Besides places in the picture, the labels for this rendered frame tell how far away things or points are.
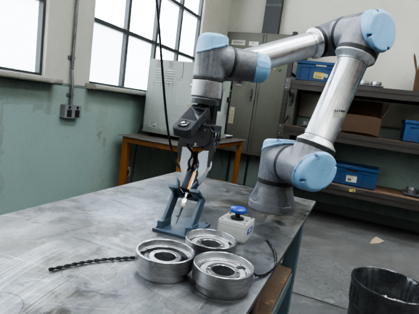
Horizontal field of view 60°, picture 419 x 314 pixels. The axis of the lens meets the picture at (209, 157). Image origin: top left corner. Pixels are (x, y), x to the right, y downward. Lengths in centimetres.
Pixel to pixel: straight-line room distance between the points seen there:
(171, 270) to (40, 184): 204
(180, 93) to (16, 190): 140
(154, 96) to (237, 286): 262
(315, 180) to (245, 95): 361
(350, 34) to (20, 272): 96
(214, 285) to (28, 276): 29
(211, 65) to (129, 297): 53
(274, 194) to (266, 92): 343
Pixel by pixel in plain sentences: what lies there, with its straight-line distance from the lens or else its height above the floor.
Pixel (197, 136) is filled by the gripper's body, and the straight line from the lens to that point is 87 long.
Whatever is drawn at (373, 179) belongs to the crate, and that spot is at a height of 57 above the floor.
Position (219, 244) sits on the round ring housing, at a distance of 76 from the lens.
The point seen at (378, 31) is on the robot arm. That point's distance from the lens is 111.
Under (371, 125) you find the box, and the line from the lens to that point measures 406.
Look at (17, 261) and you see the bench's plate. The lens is 72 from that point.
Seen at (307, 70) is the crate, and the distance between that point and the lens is 418.
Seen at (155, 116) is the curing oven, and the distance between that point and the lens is 311.
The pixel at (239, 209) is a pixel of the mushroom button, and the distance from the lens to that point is 86.
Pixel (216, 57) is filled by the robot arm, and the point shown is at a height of 122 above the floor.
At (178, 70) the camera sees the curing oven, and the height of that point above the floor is 135.
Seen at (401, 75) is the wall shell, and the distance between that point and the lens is 465.
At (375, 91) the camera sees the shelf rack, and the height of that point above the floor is 145.
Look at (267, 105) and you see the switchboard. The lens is 449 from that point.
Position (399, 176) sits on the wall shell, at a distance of 464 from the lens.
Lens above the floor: 111
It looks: 8 degrees down
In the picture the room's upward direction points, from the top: 8 degrees clockwise
